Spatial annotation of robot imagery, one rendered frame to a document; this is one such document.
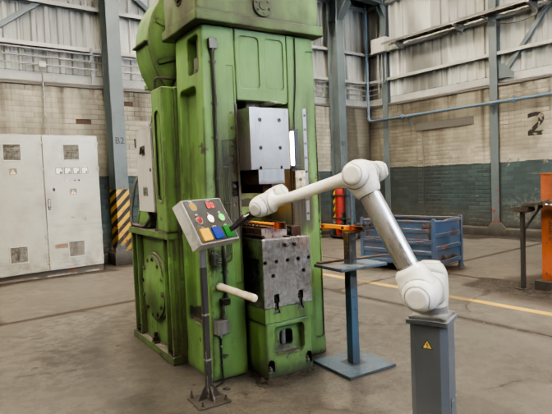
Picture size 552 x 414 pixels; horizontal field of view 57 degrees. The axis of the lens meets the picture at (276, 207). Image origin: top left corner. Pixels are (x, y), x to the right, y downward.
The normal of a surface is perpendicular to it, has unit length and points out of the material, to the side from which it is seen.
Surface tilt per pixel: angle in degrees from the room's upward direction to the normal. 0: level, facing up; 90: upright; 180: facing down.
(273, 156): 90
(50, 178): 90
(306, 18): 90
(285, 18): 90
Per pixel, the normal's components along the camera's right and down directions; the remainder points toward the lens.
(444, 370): 0.22, 0.04
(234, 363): 0.54, 0.02
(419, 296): -0.43, 0.17
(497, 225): -0.79, 0.07
